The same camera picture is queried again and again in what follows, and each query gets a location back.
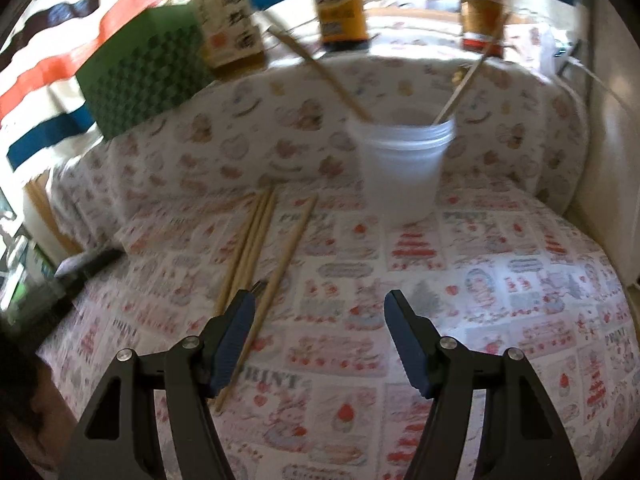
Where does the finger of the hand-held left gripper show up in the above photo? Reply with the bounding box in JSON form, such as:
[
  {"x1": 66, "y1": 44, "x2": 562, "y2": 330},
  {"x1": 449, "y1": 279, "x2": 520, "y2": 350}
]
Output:
[{"x1": 52, "y1": 247, "x2": 126, "y2": 281}]

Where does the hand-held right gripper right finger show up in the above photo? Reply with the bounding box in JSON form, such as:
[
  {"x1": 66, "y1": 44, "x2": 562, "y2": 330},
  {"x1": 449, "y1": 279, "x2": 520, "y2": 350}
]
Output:
[{"x1": 384, "y1": 289, "x2": 583, "y2": 480}]

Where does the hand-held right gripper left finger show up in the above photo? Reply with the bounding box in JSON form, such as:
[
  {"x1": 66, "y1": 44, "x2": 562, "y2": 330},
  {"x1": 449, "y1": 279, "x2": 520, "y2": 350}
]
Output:
[{"x1": 60, "y1": 288, "x2": 258, "y2": 480}]

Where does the wooden chopstick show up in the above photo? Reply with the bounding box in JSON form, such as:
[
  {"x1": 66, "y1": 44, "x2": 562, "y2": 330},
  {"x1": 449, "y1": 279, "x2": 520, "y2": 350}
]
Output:
[
  {"x1": 231, "y1": 187, "x2": 273, "y2": 296},
  {"x1": 215, "y1": 187, "x2": 266, "y2": 317},
  {"x1": 267, "y1": 25, "x2": 373, "y2": 123},
  {"x1": 244, "y1": 191, "x2": 280, "y2": 292},
  {"x1": 432, "y1": 57, "x2": 488, "y2": 125},
  {"x1": 214, "y1": 194, "x2": 320, "y2": 413}
]

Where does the translucent plastic cup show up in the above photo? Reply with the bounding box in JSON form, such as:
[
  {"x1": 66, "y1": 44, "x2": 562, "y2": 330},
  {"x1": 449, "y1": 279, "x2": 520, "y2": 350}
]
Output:
[{"x1": 350, "y1": 105, "x2": 457, "y2": 224}]

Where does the person's left forearm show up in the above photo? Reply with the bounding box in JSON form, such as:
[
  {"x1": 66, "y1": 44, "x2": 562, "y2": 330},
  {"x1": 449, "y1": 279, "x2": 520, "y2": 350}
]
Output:
[{"x1": 0, "y1": 330, "x2": 68, "y2": 466}]

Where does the printed patchwork tablecloth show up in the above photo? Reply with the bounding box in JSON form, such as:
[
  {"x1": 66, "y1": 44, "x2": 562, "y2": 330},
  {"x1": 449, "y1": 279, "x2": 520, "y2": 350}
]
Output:
[{"x1": 35, "y1": 180, "x2": 640, "y2": 480}]

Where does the bear-print cloth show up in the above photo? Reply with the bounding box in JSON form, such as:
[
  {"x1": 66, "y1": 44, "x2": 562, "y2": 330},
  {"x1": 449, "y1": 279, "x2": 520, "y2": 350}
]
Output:
[{"x1": 25, "y1": 55, "x2": 588, "y2": 261}]

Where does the striped curtain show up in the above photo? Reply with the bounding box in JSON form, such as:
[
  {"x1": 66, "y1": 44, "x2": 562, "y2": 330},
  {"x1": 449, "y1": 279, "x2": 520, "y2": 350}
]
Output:
[{"x1": 0, "y1": 0, "x2": 576, "y2": 176}]

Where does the green checkered board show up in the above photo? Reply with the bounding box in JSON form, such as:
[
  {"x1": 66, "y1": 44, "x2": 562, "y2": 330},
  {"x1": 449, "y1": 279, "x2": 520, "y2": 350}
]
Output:
[{"x1": 75, "y1": 4, "x2": 216, "y2": 141}]

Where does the white board panel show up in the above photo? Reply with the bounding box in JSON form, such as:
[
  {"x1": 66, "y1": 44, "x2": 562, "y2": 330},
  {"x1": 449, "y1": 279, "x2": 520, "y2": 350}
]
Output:
[{"x1": 565, "y1": 0, "x2": 640, "y2": 281}]

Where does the clear cooking wine bottle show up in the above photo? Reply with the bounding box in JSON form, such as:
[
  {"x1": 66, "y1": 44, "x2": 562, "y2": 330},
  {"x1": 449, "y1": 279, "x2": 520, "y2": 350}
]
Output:
[{"x1": 186, "y1": 0, "x2": 268, "y2": 70}]

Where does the dark sauce bottle yellow label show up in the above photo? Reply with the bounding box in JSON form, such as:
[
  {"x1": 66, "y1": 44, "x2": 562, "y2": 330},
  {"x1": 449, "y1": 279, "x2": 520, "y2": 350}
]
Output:
[{"x1": 306, "y1": 0, "x2": 371, "y2": 52}]

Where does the red-capped sauce bottle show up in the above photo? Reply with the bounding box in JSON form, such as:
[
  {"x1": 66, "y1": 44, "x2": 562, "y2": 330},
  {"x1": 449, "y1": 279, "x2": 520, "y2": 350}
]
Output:
[{"x1": 455, "y1": 0, "x2": 506, "y2": 58}]

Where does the wooden frame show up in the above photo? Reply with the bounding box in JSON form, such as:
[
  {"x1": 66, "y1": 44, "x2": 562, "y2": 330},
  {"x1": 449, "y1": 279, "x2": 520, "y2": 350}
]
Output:
[{"x1": 22, "y1": 170, "x2": 81, "y2": 256}]

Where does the white charging cable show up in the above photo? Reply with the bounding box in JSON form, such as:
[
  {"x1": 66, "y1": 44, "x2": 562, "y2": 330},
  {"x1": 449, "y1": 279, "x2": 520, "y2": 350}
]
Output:
[{"x1": 552, "y1": 42, "x2": 640, "y2": 121}]

